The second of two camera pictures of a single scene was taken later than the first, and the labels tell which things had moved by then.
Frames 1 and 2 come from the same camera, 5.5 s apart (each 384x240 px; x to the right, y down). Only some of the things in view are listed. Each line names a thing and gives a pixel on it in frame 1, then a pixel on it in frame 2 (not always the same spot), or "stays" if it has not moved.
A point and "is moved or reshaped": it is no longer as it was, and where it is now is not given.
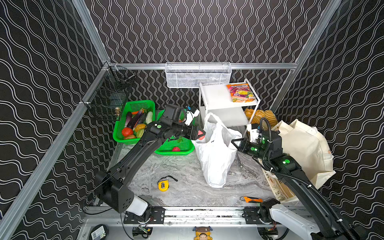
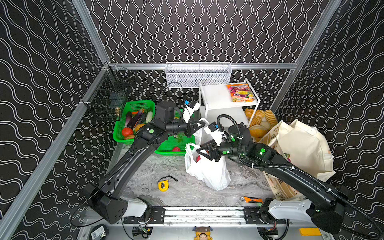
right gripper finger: [242, 144] -> [212, 151]
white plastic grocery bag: [217, 151] is moved or reshaped
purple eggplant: [128, 118] stays
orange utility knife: [247, 199] stays
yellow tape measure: [163, 184] stays
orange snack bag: [240, 93] stays
